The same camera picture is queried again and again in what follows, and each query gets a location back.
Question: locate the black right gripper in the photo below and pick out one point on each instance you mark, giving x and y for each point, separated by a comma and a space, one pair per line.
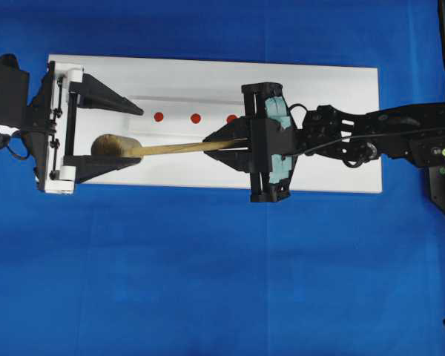
271, 132

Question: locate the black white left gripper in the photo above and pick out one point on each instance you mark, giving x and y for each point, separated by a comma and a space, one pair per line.
52, 113

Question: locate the wooden mallet hammer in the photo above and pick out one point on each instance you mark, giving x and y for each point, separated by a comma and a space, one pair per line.
126, 147

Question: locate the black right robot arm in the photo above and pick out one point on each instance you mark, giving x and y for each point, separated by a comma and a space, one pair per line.
415, 133

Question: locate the red round mark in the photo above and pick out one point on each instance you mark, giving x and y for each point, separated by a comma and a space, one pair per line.
195, 118
231, 118
158, 116

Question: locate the white board with red marks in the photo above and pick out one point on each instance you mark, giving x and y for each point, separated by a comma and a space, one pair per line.
179, 88

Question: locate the blue table mat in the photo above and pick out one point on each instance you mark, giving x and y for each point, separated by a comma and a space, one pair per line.
180, 271

